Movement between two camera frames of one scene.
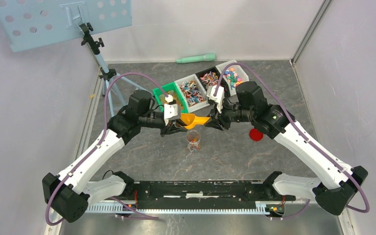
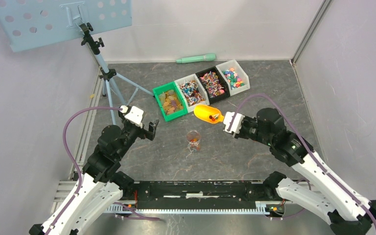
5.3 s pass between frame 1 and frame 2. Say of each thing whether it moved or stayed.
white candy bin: stayed
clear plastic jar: stayed
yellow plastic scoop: moved
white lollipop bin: stayed
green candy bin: stayed
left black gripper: moved
